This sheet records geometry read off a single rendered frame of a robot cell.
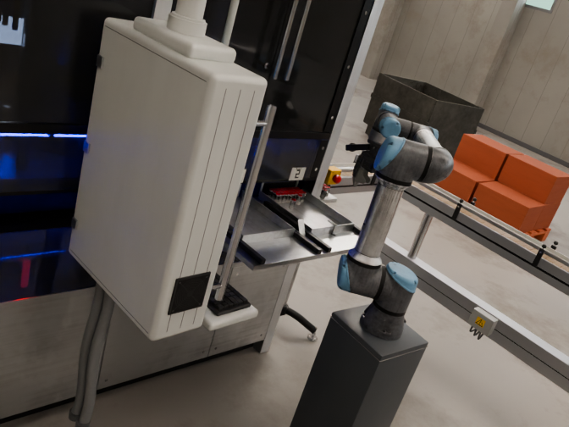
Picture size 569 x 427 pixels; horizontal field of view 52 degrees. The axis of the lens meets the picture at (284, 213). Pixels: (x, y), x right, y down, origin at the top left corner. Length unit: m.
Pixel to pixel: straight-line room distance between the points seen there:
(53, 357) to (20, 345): 0.16
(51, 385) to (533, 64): 10.45
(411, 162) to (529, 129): 9.85
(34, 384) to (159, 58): 1.35
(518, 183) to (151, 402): 4.56
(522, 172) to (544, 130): 5.27
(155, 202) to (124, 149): 0.19
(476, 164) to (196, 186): 5.24
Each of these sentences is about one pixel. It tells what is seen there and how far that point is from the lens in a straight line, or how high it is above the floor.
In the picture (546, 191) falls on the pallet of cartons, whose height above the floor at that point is 0.55.
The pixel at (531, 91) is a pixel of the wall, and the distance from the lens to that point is 11.68.
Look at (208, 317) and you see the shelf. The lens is 1.80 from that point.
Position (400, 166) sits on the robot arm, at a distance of 1.81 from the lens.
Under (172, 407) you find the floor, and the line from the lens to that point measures 2.68.
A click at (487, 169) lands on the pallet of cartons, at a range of 6.42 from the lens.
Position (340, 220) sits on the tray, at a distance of 2.54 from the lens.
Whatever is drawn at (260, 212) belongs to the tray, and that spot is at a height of 0.88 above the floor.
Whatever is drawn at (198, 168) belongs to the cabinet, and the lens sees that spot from 1.42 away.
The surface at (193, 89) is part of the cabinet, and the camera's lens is 1.40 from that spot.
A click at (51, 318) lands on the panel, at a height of 0.50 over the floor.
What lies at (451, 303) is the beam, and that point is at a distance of 3.22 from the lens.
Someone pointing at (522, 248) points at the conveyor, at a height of 0.93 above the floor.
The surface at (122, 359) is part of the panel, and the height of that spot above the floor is 0.22.
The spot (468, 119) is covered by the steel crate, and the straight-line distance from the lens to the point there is 7.98.
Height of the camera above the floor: 1.82
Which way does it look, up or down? 22 degrees down
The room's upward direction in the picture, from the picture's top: 17 degrees clockwise
